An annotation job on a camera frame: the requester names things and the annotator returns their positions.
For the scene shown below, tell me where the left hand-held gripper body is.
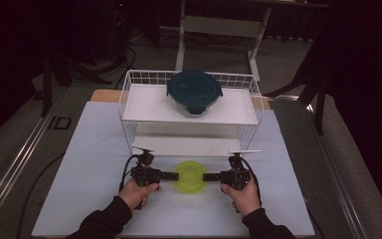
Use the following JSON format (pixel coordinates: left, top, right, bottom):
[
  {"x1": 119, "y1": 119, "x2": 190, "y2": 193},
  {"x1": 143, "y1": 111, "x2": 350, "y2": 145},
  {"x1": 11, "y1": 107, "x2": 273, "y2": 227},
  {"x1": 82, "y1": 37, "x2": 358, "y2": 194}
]
[{"x1": 130, "y1": 144, "x2": 163, "y2": 211}]

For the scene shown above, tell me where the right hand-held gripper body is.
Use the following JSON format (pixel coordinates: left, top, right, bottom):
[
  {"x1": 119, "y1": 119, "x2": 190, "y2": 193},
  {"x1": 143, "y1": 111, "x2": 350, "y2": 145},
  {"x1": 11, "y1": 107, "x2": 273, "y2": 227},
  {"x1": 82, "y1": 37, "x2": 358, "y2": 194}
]
[{"x1": 219, "y1": 149, "x2": 263, "y2": 192}]

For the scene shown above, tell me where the white wire shelf rack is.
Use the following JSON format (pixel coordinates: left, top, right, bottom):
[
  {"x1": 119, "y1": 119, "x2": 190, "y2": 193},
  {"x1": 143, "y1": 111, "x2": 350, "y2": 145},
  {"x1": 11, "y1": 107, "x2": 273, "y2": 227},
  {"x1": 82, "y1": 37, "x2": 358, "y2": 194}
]
[{"x1": 118, "y1": 69, "x2": 265, "y2": 157}]

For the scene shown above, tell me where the glass container with blue lid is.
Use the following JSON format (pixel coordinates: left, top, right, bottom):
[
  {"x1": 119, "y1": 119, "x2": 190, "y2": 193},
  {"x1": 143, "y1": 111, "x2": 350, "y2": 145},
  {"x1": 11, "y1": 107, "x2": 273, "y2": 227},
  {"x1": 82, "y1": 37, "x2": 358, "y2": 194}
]
[{"x1": 166, "y1": 70, "x2": 224, "y2": 118}]

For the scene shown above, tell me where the person's left hand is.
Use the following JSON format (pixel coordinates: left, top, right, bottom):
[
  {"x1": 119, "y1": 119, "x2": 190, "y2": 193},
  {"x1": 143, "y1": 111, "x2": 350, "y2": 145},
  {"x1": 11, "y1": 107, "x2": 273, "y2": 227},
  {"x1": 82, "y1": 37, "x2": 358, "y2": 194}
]
[{"x1": 118, "y1": 178, "x2": 162, "y2": 211}]

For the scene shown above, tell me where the person's right hand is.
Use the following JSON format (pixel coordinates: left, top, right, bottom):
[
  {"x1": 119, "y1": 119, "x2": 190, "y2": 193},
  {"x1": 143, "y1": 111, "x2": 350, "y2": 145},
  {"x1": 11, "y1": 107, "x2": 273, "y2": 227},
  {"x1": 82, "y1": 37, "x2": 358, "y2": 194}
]
[{"x1": 221, "y1": 181, "x2": 263, "y2": 218}]

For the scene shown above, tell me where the black metal stand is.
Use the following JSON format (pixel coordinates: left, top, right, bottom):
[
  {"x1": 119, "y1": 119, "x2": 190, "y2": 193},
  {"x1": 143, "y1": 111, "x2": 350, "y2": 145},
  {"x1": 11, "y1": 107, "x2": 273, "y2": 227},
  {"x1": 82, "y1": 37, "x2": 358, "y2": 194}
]
[{"x1": 264, "y1": 63, "x2": 330, "y2": 135}]

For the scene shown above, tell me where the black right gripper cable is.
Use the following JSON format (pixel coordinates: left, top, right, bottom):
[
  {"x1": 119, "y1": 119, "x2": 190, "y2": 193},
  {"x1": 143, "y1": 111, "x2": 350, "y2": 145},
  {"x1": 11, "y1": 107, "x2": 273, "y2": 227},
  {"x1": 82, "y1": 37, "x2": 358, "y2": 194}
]
[{"x1": 241, "y1": 157, "x2": 264, "y2": 207}]

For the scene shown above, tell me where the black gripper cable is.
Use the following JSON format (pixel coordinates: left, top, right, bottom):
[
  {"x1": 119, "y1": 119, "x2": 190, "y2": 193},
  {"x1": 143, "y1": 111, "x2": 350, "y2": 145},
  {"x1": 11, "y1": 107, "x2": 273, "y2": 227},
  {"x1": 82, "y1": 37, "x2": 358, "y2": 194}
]
[
  {"x1": 118, "y1": 153, "x2": 141, "y2": 193},
  {"x1": 241, "y1": 157, "x2": 264, "y2": 207}
]

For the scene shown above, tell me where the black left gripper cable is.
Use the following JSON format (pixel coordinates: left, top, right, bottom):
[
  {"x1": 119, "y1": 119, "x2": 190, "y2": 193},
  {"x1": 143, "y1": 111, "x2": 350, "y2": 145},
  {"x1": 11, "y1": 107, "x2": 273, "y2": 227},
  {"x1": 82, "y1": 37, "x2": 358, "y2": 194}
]
[{"x1": 118, "y1": 153, "x2": 141, "y2": 193}]

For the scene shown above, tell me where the metal floor rail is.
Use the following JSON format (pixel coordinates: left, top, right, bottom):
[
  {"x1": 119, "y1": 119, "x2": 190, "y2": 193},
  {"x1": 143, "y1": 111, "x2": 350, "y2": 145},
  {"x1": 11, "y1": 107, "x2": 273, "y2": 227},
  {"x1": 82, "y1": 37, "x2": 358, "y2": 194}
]
[
  {"x1": 0, "y1": 87, "x2": 68, "y2": 230},
  {"x1": 306, "y1": 103, "x2": 377, "y2": 239}
]

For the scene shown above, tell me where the black floor cable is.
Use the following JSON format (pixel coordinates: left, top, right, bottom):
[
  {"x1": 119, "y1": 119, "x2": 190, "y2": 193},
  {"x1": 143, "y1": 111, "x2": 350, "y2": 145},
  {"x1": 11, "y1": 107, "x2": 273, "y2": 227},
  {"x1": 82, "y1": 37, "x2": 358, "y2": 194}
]
[{"x1": 14, "y1": 151, "x2": 68, "y2": 239}]

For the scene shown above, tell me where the white metal desk frame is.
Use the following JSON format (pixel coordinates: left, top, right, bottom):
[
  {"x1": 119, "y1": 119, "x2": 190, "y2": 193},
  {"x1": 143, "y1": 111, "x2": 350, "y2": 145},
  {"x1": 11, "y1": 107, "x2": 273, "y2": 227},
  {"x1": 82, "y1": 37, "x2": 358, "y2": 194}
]
[{"x1": 174, "y1": 0, "x2": 331, "y2": 82}]

